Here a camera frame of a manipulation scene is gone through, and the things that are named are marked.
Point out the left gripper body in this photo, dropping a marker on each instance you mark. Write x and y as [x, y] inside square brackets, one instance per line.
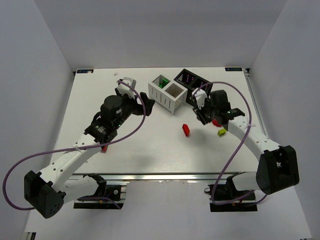
[139, 106]

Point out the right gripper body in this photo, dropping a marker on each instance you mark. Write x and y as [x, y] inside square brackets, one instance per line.
[204, 114]

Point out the red rounded lego brick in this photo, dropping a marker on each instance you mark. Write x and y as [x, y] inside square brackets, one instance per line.
[214, 122]

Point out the green long lego piece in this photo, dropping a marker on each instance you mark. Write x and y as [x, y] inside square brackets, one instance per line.
[163, 83]

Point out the red curved lego brick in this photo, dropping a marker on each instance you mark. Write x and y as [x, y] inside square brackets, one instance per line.
[186, 130]

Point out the red green lego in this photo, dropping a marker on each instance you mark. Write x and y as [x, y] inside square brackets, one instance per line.
[104, 149]

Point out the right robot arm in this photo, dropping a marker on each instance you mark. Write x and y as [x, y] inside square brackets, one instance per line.
[277, 165]

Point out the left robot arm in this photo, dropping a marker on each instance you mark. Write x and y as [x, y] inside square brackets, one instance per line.
[51, 187]

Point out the white slotted container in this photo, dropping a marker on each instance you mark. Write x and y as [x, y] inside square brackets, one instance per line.
[170, 97]

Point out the yellow green lego brick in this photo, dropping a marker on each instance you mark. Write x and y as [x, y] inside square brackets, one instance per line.
[221, 132]

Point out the black slotted container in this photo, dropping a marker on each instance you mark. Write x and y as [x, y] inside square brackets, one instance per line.
[190, 81]

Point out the left blue table label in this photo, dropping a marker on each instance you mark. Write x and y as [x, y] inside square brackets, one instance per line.
[85, 71]

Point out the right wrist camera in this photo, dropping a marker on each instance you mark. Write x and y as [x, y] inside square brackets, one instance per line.
[199, 96]

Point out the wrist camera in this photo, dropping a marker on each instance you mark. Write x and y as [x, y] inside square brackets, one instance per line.
[126, 86]
[199, 96]

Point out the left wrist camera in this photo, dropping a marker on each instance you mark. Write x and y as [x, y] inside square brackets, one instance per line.
[126, 86]

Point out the aluminium table rail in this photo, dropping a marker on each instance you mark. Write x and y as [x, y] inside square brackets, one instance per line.
[160, 177]

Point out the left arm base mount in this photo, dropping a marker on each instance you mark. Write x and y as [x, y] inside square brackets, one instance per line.
[108, 196]

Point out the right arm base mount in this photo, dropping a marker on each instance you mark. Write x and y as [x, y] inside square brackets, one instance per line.
[227, 192]

